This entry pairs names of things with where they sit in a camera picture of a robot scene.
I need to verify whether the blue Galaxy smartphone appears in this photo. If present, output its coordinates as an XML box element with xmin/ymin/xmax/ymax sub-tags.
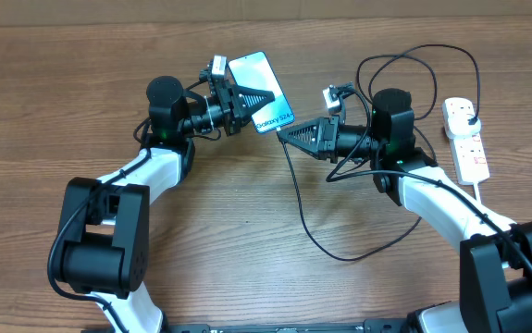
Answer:
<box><xmin>228</xmin><ymin>51</ymin><xmax>295</xmax><ymax>133</ymax></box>

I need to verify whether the black USB charger cable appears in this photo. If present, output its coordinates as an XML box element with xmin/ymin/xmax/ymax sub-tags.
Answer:
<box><xmin>275</xmin><ymin>43</ymin><xmax>482</xmax><ymax>263</ymax></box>

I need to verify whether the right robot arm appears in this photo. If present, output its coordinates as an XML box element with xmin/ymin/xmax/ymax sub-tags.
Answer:
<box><xmin>277</xmin><ymin>86</ymin><xmax>532</xmax><ymax>332</ymax></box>

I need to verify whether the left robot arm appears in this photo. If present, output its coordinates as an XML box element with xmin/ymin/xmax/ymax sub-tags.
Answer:
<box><xmin>46</xmin><ymin>75</ymin><xmax>275</xmax><ymax>332</ymax></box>

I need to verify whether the white charger adapter plug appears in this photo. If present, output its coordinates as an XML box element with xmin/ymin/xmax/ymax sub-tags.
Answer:
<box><xmin>445</xmin><ymin>115</ymin><xmax>482</xmax><ymax>140</ymax></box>

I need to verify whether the white power strip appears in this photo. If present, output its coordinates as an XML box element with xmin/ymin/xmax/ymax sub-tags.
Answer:
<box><xmin>441</xmin><ymin>96</ymin><xmax>491</xmax><ymax>187</ymax></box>

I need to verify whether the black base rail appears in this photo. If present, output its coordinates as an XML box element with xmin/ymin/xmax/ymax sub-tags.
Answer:
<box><xmin>80</xmin><ymin>316</ymin><xmax>414</xmax><ymax>333</ymax></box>

